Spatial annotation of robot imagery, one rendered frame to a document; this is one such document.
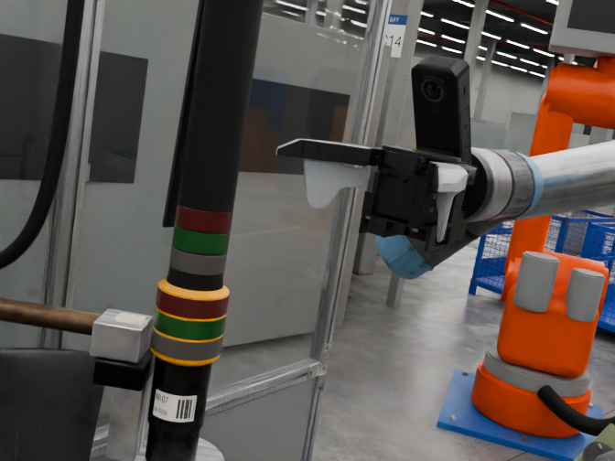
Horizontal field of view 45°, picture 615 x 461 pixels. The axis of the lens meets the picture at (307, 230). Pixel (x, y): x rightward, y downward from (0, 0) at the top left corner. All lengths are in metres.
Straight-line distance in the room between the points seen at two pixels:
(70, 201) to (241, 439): 0.82
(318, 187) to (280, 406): 1.33
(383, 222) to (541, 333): 3.69
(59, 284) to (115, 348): 0.84
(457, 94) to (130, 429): 0.38
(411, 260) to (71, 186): 0.63
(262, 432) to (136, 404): 1.44
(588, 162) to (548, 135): 3.48
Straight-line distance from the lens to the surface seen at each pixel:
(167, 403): 0.46
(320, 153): 0.62
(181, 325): 0.44
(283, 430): 1.98
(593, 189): 0.91
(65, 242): 1.28
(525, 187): 0.80
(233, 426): 1.80
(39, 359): 0.62
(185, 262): 0.43
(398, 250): 0.84
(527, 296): 4.20
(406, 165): 0.64
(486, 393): 4.47
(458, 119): 0.66
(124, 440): 0.48
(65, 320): 0.47
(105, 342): 0.46
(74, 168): 1.26
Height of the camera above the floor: 1.70
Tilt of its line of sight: 11 degrees down
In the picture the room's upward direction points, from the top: 9 degrees clockwise
